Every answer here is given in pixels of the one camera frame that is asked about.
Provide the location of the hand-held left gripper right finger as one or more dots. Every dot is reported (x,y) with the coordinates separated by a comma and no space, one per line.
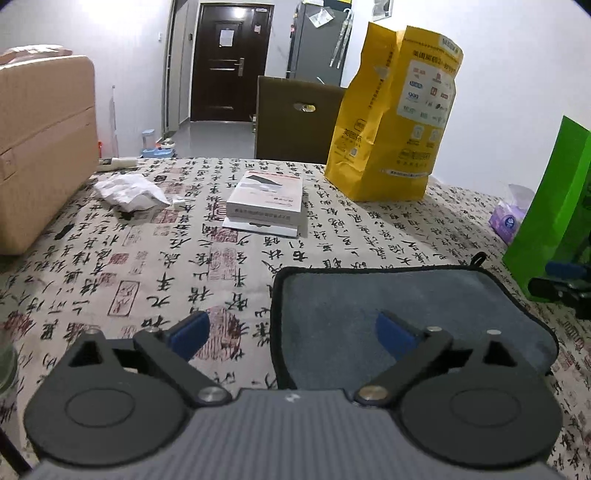
(393,333)

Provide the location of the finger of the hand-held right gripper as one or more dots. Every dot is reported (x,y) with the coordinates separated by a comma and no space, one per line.
(562,268)
(547,288)

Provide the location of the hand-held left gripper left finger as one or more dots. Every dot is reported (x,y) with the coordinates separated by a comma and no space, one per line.
(189,336)

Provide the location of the grey towel with black border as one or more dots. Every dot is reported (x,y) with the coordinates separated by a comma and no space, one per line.
(341,295)

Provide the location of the green paper bag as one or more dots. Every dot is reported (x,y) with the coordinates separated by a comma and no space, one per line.
(554,212)

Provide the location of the purple tissue pack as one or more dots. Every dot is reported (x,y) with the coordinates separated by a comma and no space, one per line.
(508,219)

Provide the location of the calligraphy printed tablecloth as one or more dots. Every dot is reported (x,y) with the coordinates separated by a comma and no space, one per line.
(152,258)

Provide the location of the crumpled white paper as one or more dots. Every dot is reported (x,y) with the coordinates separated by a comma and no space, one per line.
(129,190)

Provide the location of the white product box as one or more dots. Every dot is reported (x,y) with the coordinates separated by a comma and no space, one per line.
(265,194)

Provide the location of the small black object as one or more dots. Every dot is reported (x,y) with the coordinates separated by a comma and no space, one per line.
(62,230)

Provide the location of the clear glass jar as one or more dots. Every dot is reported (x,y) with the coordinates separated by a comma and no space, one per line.
(6,369)

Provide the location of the pet water dispenser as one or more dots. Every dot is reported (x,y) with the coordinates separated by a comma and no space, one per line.
(154,145)

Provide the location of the yellow paper bag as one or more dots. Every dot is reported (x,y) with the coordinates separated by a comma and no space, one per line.
(392,120)

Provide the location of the large cardboard box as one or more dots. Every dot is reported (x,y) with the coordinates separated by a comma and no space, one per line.
(41,147)

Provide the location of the dark brown door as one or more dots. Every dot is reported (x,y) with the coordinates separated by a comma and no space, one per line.
(226,60)

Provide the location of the folded transparent umbrella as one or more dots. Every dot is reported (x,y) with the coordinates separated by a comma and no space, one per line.
(340,39)

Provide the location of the grey refrigerator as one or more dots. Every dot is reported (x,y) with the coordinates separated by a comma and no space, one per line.
(318,44)

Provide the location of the white paper notice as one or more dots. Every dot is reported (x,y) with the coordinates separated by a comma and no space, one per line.
(226,37)

